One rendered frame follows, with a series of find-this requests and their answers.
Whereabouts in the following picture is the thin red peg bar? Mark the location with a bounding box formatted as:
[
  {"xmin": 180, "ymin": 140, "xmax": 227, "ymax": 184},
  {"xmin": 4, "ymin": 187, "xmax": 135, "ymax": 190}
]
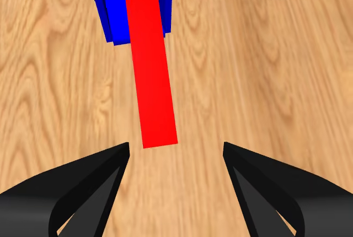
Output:
[{"xmin": 124, "ymin": 0, "xmax": 179, "ymax": 149}]

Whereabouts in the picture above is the blue hollow socket block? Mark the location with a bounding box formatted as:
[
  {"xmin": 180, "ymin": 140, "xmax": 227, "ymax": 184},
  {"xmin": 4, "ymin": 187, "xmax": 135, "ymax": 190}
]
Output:
[{"xmin": 89, "ymin": 0, "xmax": 173, "ymax": 47}]

